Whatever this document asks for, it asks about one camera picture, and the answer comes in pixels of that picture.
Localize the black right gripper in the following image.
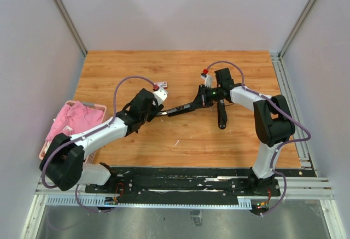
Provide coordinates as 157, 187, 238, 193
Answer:
190, 84, 222, 110

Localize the black stapler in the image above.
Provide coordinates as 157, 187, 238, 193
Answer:
156, 103, 198, 117
217, 100, 228, 130

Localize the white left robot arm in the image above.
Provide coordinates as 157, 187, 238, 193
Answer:
39, 88, 168, 193

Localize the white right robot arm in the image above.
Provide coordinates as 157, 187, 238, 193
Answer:
190, 68, 296, 195

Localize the red white staple box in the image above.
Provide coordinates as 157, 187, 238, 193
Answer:
154, 81, 168, 89

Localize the pink cloth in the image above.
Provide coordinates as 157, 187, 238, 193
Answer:
45, 101, 106, 141

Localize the pink plastic basket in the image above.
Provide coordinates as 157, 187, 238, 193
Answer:
39, 100, 107, 166

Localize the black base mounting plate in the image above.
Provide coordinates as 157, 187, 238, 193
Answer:
85, 166, 281, 206

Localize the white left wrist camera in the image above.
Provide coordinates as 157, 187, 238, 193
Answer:
153, 88, 168, 106

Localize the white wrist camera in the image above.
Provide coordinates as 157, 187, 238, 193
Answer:
201, 73, 214, 88
153, 88, 168, 106

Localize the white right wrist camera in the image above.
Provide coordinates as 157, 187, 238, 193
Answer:
201, 73, 214, 88

